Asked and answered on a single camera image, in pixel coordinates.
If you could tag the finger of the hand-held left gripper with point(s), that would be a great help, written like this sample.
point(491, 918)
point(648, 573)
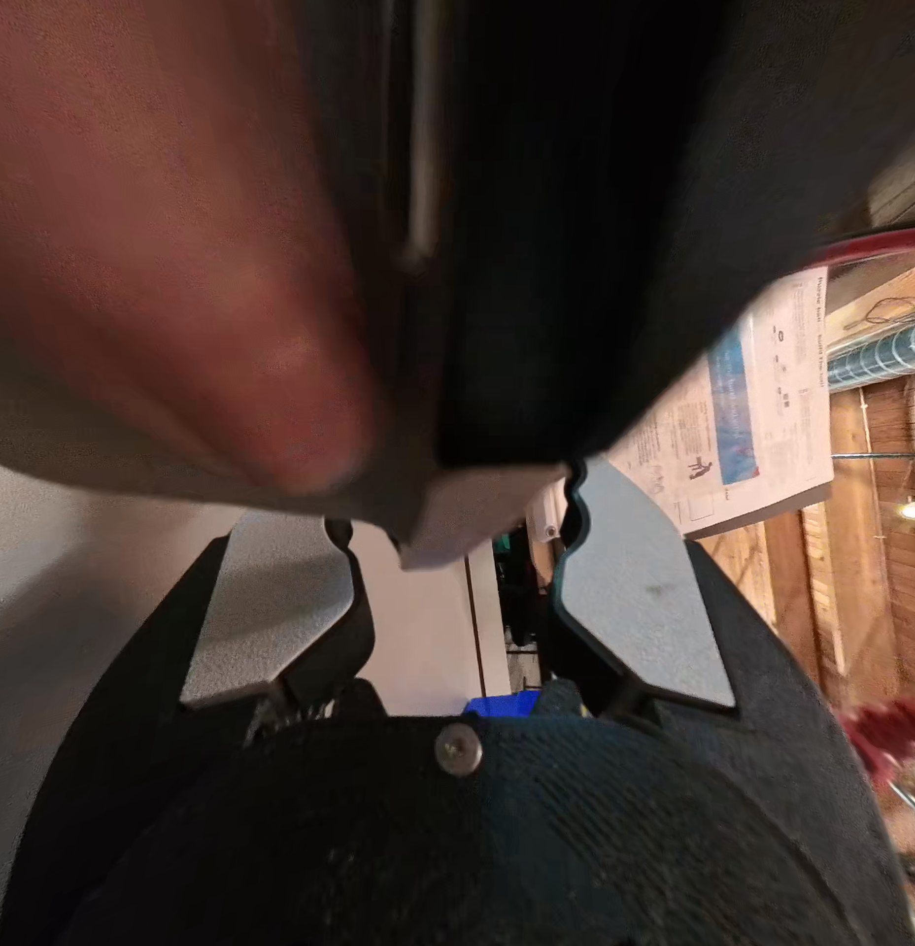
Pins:
point(472, 517)

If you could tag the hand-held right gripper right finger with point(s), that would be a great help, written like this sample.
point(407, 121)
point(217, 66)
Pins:
point(634, 591)

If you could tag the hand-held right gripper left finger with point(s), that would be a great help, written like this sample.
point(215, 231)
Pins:
point(272, 606)

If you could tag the person's left hand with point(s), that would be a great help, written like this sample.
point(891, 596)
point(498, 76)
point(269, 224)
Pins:
point(169, 244)

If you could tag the blue plastic bin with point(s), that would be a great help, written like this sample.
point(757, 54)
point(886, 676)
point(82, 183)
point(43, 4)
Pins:
point(501, 706)

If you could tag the printed paper poster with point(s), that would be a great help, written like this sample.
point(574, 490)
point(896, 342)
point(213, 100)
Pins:
point(753, 414)

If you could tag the red blurred object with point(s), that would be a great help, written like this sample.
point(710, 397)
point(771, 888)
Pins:
point(890, 739)

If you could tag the silver ventilation duct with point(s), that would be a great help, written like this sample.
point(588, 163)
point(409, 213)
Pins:
point(882, 355)

